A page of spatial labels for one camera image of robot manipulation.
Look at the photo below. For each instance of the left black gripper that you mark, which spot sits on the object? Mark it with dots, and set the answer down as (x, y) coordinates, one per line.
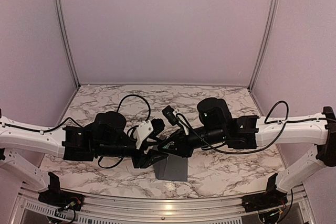
(145, 161)

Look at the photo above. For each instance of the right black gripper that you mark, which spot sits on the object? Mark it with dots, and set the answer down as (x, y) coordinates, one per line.
(181, 147)

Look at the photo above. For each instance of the green white glue stick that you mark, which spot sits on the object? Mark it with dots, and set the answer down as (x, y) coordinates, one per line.
(169, 146)

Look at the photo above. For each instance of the dark grey envelope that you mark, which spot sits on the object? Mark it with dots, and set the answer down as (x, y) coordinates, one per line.
(173, 168)

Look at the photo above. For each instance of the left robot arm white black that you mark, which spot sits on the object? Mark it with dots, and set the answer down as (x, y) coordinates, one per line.
(70, 143)

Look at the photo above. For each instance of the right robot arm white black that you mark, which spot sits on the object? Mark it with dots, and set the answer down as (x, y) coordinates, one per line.
(252, 134)

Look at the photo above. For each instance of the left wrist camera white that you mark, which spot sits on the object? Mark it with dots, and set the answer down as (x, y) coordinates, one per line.
(148, 129)

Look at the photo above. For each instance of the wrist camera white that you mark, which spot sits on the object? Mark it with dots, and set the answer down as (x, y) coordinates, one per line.
(173, 118)
(148, 129)

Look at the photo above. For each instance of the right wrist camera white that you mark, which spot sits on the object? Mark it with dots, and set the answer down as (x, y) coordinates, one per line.
(173, 118)

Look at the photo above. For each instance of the front aluminium rail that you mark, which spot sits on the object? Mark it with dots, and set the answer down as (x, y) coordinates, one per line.
(113, 209)

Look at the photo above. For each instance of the left aluminium frame post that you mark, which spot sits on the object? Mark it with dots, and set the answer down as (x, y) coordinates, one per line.
(66, 43)

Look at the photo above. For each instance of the aluminium frame post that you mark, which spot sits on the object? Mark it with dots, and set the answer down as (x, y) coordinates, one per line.
(271, 16)
(66, 43)

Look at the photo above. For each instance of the right aluminium frame post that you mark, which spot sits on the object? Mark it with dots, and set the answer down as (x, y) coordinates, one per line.
(271, 16)

